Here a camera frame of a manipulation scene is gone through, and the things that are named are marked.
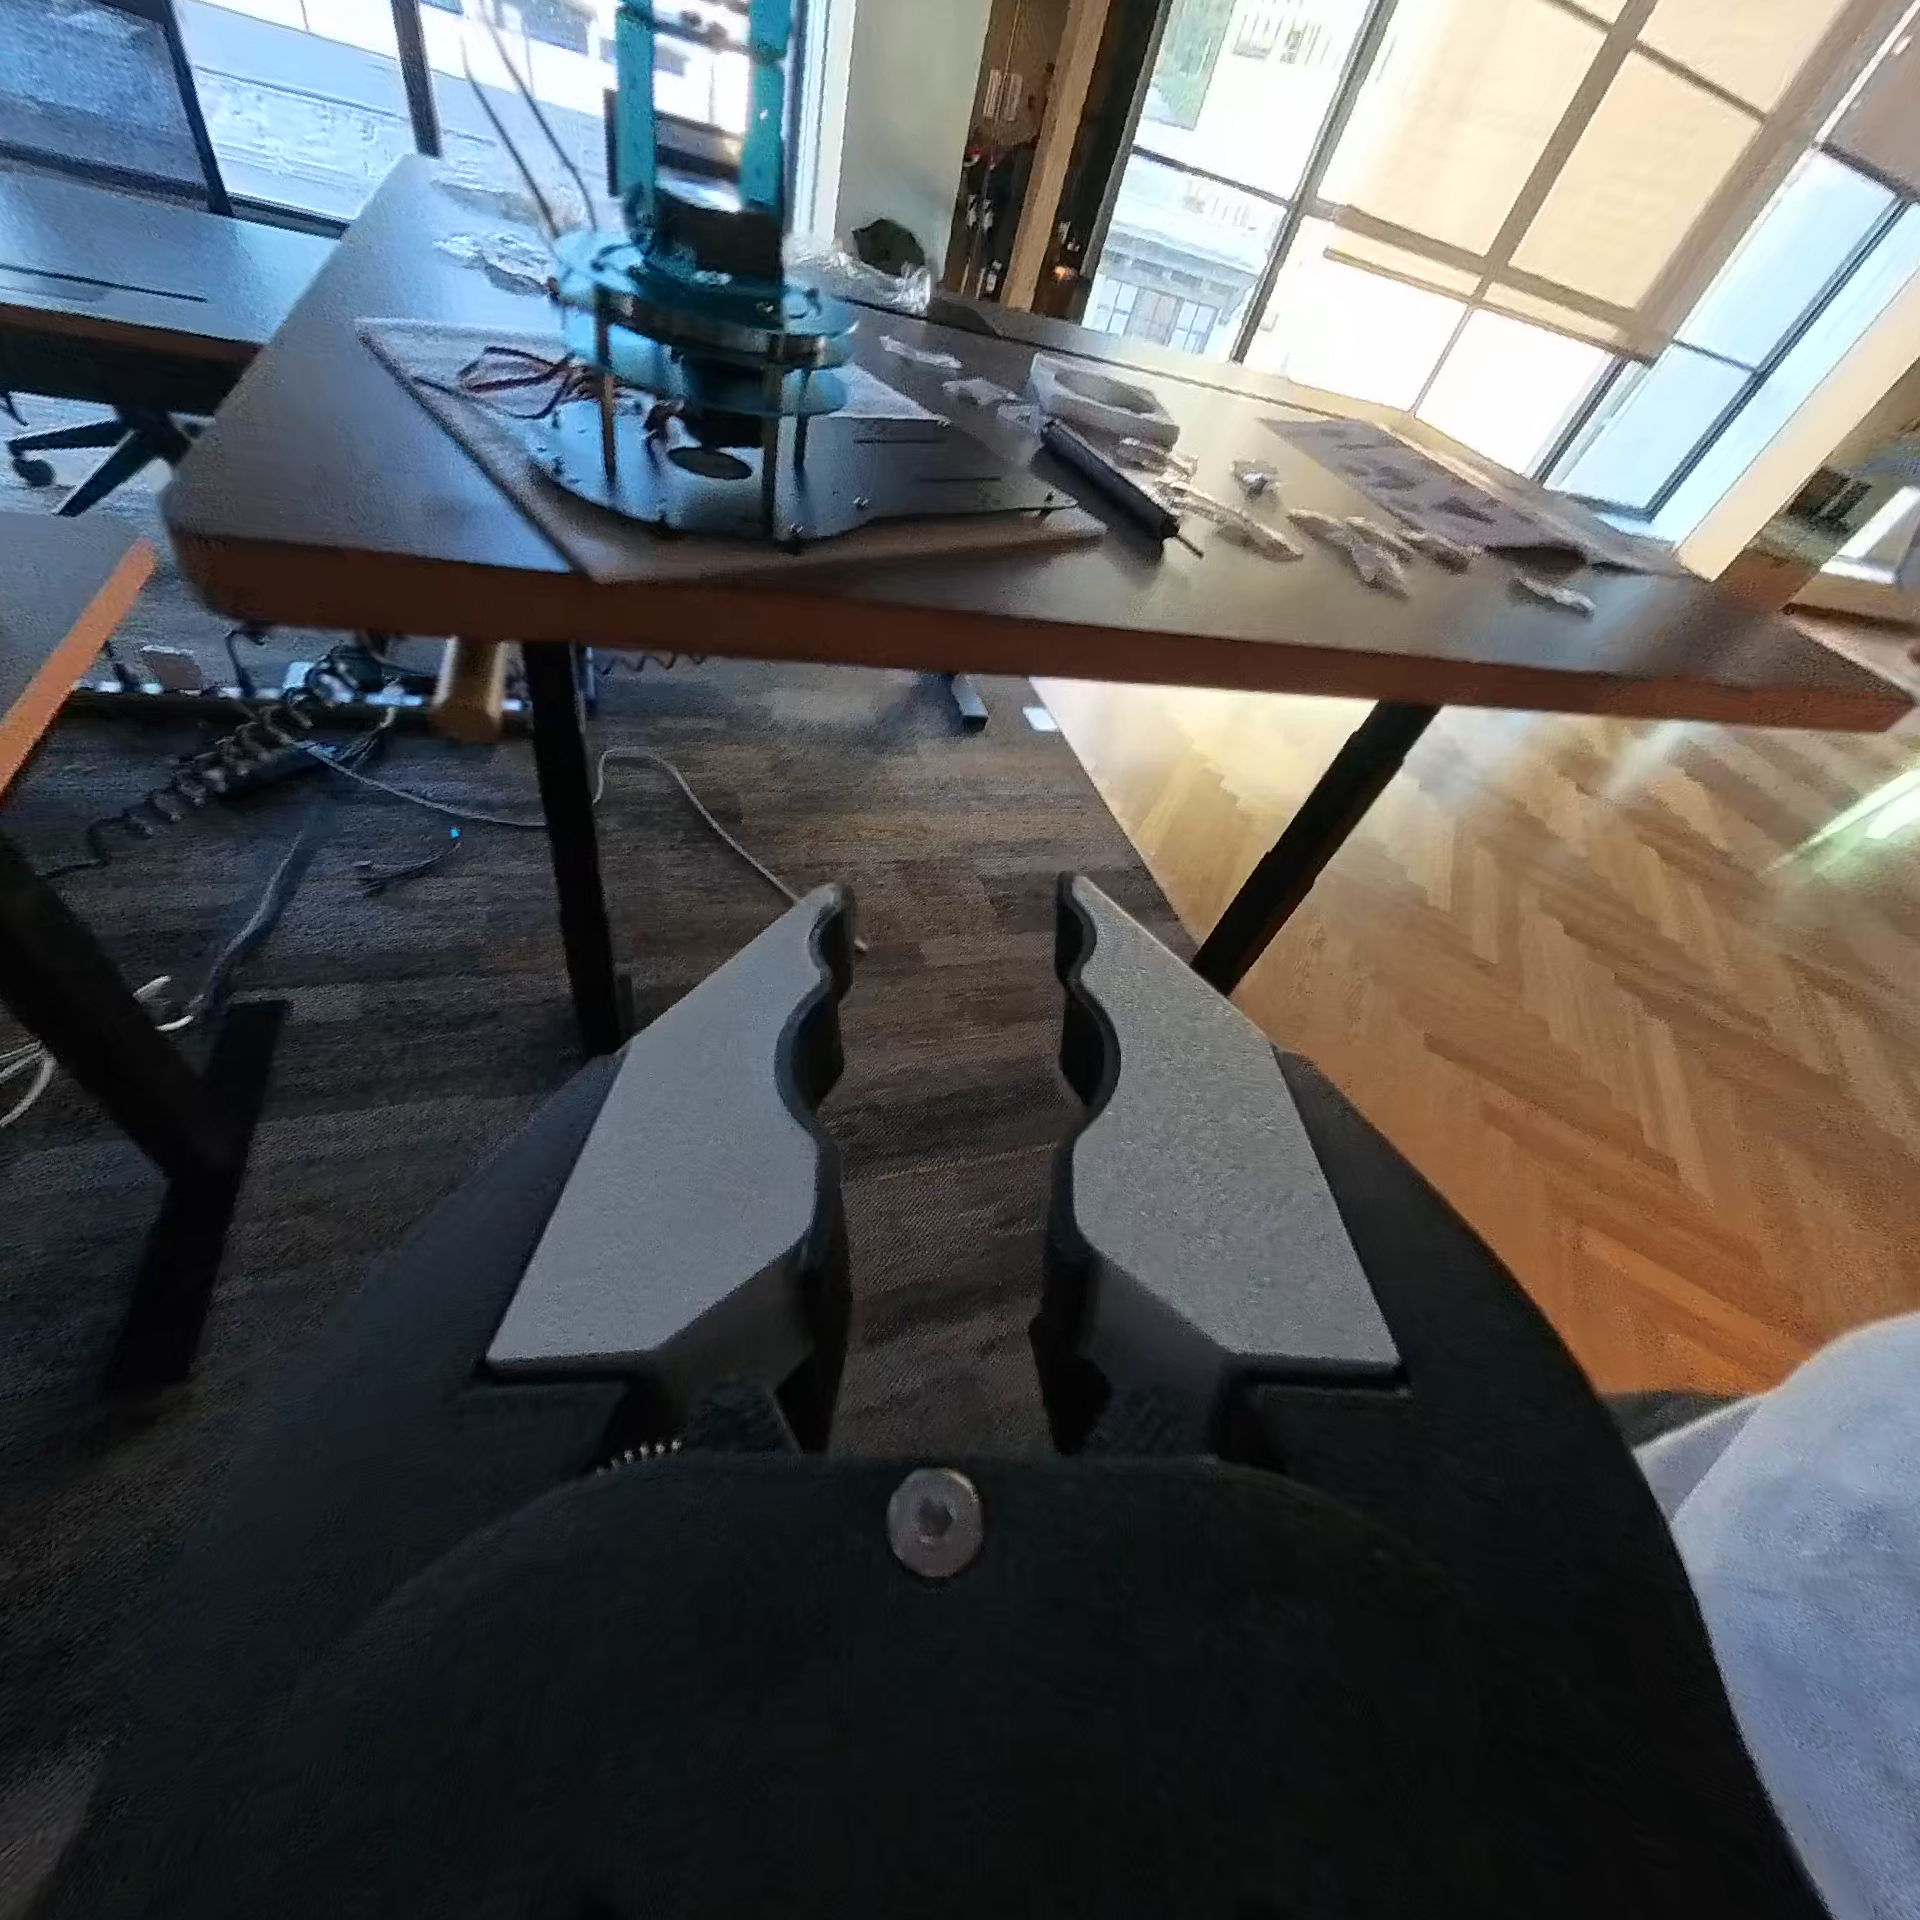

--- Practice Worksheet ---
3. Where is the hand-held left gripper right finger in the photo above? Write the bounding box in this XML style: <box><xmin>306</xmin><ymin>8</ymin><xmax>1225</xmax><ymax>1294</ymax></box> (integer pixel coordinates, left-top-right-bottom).
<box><xmin>1032</xmin><ymin>872</ymin><xmax>1407</xmax><ymax>1459</ymax></box>

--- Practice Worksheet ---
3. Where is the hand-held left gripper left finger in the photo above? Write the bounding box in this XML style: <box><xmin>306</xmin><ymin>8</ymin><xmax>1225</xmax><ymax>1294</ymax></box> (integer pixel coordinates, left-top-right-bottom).
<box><xmin>482</xmin><ymin>883</ymin><xmax>858</xmax><ymax>1454</ymax></box>

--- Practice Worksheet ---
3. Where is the scatter of clear screw bags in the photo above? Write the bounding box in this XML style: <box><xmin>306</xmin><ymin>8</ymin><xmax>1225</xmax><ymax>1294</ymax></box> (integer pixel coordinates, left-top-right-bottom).
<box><xmin>876</xmin><ymin>333</ymin><xmax>1601</xmax><ymax>618</ymax></box>

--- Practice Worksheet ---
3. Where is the white power strip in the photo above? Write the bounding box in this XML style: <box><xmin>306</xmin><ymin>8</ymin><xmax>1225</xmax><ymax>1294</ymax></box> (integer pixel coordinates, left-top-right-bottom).
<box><xmin>75</xmin><ymin>643</ymin><xmax>453</xmax><ymax>715</ymax></box>

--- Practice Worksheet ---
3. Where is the person in white shirt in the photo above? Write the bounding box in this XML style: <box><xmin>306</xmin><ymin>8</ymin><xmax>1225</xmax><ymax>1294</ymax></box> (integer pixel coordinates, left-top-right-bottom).
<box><xmin>1633</xmin><ymin>1317</ymin><xmax>1920</xmax><ymax>1920</ymax></box>

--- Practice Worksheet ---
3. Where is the black screwdriver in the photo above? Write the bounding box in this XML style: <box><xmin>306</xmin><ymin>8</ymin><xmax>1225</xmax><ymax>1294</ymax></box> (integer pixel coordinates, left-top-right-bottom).
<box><xmin>1039</xmin><ymin>416</ymin><xmax>1206</xmax><ymax>561</ymax></box>

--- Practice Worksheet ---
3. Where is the printed instruction manual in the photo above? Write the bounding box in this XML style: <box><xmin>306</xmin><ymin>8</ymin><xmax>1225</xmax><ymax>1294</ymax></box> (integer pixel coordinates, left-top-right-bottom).
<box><xmin>1261</xmin><ymin>416</ymin><xmax>1669</xmax><ymax>577</ymax></box>

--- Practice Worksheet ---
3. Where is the crumpled clear plastic wrap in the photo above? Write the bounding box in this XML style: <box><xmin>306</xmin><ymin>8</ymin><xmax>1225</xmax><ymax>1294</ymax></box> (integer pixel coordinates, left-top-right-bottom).
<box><xmin>787</xmin><ymin>217</ymin><xmax>940</xmax><ymax>318</ymax></box>

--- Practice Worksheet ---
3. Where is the black chair base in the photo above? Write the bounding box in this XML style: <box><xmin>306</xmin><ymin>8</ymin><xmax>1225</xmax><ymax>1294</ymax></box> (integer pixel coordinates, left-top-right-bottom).
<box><xmin>0</xmin><ymin>393</ymin><xmax>205</xmax><ymax>521</ymax></box>

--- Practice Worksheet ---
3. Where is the clear bag of dark parts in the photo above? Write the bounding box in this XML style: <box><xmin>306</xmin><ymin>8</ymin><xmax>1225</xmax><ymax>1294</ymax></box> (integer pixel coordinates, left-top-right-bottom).
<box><xmin>435</xmin><ymin>223</ymin><xmax>577</xmax><ymax>297</ymax></box>

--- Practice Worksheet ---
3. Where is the beige roller blind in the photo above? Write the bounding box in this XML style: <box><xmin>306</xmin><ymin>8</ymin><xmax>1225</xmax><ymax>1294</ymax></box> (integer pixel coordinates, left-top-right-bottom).
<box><xmin>1320</xmin><ymin>0</ymin><xmax>1773</xmax><ymax>311</ymax></box>

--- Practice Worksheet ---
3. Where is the white floor cable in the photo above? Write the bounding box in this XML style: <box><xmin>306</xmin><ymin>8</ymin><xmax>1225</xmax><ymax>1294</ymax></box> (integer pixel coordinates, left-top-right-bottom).
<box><xmin>592</xmin><ymin>746</ymin><xmax>865</xmax><ymax>955</ymax></box>

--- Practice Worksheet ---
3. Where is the white foam ring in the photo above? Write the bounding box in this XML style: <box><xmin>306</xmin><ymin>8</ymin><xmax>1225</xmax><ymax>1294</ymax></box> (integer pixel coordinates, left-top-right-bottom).
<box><xmin>1027</xmin><ymin>352</ymin><xmax>1164</xmax><ymax>445</ymax></box>

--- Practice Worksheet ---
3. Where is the large window wall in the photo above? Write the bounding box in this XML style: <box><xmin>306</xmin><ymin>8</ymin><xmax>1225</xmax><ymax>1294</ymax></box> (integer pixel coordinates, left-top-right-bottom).
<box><xmin>1081</xmin><ymin>0</ymin><xmax>1920</xmax><ymax>521</ymax></box>

